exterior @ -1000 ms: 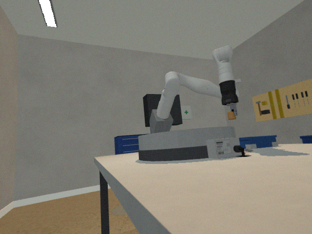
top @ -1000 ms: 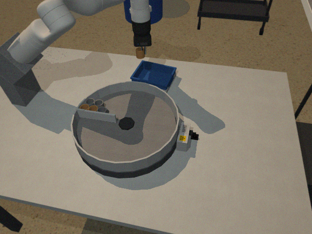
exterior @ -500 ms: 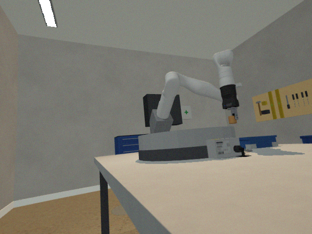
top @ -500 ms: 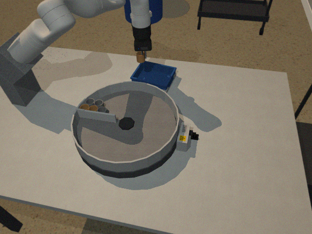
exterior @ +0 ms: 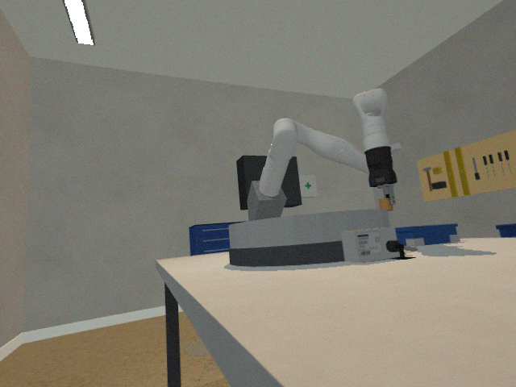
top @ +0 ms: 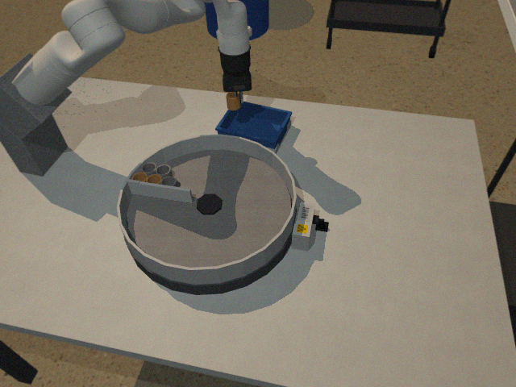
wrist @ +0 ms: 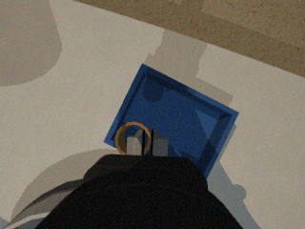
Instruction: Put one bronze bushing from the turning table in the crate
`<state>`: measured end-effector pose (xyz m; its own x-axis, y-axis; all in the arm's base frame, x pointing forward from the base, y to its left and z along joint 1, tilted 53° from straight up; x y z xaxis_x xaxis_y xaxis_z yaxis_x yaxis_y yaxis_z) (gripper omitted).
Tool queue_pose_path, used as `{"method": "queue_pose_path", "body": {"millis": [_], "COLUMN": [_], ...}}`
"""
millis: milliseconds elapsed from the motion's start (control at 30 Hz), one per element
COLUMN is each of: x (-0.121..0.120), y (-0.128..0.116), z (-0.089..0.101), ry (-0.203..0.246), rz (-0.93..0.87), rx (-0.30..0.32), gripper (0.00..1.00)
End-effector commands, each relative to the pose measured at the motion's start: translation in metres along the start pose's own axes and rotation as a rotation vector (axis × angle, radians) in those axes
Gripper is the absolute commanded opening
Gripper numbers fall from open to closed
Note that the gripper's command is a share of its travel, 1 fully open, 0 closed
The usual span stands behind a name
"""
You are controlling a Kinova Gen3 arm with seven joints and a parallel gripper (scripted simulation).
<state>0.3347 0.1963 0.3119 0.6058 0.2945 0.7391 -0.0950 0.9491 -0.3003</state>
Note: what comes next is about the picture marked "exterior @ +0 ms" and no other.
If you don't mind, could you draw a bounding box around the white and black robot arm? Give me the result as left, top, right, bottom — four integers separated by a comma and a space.
259, 88, 387, 197

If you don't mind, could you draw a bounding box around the blue square tray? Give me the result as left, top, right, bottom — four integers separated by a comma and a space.
396, 223, 460, 247

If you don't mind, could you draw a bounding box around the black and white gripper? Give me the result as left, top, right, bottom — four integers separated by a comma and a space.
364, 132, 402, 205

